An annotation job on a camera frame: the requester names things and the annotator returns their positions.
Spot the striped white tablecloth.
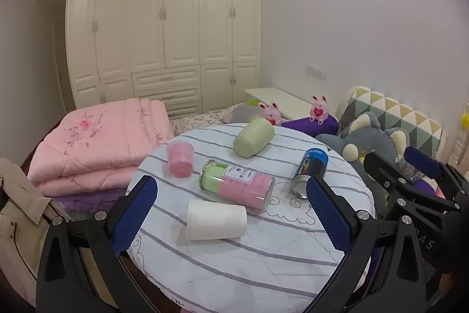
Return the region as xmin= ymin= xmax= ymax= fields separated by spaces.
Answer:
xmin=126 ymin=124 xmax=376 ymax=313

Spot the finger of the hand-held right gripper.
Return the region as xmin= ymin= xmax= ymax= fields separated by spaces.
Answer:
xmin=403 ymin=146 xmax=469 ymax=197
xmin=363 ymin=152 xmax=461 ymax=214

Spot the clear jar with pastel contents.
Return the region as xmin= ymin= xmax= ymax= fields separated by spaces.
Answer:
xmin=199 ymin=159 xmax=276 ymax=214

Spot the green cup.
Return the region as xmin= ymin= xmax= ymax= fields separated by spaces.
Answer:
xmin=233 ymin=117 xmax=275 ymax=158

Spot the purple blanket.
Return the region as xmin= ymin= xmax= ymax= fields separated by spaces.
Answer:
xmin=55 ymin=187 xmax=130 ymax=214

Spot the beige jacket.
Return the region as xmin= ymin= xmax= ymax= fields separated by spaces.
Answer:
xmin=0 ymin=158 xmax=74 ymax=307

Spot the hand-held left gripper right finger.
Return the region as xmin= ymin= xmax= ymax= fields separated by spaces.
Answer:
xmin=293 ymin=175 xmax=428 ymax=313

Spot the heart printed bed sheet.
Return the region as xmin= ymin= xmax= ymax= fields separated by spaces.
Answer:
xmin=169 ymin=107 xmax=239 ymax=136

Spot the pink floral quilt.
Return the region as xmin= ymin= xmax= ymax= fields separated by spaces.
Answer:
xmin=27 ymin=97 xmax=175 ymax=197

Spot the white bedside shelf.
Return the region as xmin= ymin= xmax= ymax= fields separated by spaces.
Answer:
xmin=244 ymin=87 xmax=313 ymax=121

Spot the purple pillow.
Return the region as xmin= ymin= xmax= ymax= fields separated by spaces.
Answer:
xmin=280 ymin=113 xmax=339 ymax=138

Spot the grey elephant plush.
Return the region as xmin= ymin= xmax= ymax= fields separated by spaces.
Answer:
xmin=315 ymin=111 xmax=422 ymax=182

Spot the pink bunny plush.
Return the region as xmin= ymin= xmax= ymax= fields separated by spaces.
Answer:
xmin=309 ymin=95 xmax=329 ymax=125
xmin=257 ymin=101 xmax=283 ymax=126

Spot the cream wardrobe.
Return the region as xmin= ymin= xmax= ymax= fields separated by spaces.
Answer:
xmin=66 ymin=0 xmax=263 ymax=116

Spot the dark blue metal can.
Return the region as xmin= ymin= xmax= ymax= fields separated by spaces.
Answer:
xmin=290 ymin=148 xmax=328 ymax=199

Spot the grey pillow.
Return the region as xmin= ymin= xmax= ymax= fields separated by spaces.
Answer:
xmin=223 ymin=100 xmax=265 ymax=125

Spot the white cup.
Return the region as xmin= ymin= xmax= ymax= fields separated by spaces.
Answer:
xmin=186 ymin=199 xmax=247 ymax=242

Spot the triangle pattern cushion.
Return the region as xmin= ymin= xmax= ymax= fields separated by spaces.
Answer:
xmin=337 ymin=86 xmax=444 ymax=160

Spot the pink cup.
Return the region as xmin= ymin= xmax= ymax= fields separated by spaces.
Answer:
xmin=166 ymin=140 xmax=195 ymax=178

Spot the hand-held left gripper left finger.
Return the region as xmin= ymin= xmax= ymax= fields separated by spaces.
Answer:
xmin=35 ymin=174 xmax=173 ymax=313

